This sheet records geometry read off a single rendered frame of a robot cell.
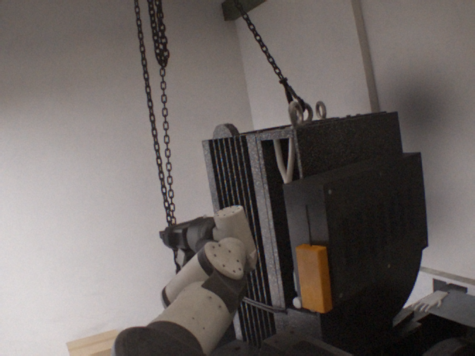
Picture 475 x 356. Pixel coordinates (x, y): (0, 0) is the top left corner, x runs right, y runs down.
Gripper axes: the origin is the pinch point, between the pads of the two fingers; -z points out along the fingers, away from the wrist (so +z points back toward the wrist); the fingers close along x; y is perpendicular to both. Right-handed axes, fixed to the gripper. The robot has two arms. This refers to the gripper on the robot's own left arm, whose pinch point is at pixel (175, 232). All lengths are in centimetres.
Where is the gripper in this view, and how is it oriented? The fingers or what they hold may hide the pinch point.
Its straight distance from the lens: 115.0
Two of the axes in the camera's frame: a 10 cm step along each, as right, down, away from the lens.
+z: 6.5, -0.5, -7.6
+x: -7.4, 1.7, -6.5
